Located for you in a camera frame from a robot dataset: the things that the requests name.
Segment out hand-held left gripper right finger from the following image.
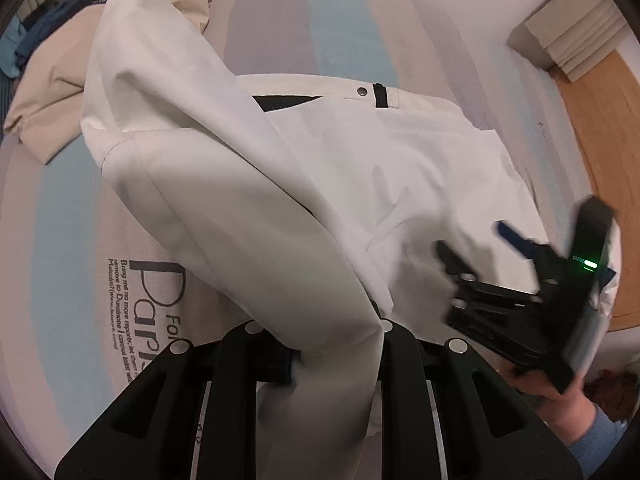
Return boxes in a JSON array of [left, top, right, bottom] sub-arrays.
[[369, 300, 584, 480]]

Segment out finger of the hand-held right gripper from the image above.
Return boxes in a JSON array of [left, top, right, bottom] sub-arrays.
[[494, 219, 571, 292], [436, 240, 543, 358]]

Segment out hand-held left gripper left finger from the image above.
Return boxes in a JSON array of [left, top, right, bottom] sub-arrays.
[[54, 320, 302, 480]]

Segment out black and white trousers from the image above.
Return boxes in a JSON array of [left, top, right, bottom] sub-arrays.
[[80, 0, 623, 480]]

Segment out person's right forearm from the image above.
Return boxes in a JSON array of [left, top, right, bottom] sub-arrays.
[[545, 392, 632, 480]]

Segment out blue crumpled clothes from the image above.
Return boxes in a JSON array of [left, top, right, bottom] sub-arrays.
[[20, 0, 83, 68]]

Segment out person's right hand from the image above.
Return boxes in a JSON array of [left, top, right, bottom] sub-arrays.
[[500, 357, 596, 416]]

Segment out dark red cloth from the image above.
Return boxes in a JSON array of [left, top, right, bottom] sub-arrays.
[[589, 367, 632, 427]]

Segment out beige and black jacket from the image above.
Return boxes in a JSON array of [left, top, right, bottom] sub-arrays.
[[2, 0, 227, 163]]

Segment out light blue cloth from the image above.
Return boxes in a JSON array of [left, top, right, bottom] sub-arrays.
[[0, 15, 29, 78]]

